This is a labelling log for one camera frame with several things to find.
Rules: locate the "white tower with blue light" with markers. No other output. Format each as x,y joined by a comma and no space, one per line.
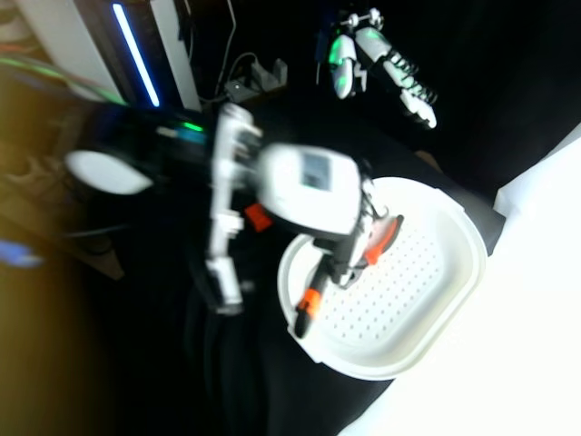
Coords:
174,50

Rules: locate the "black power adapter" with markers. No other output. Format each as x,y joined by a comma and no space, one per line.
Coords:
238,90

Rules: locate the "grey stand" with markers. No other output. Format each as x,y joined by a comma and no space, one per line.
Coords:
271,75

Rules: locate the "white perforated tray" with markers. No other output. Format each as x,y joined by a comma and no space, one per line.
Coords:
399,313

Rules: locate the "black cloth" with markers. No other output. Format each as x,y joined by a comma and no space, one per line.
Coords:
254,386

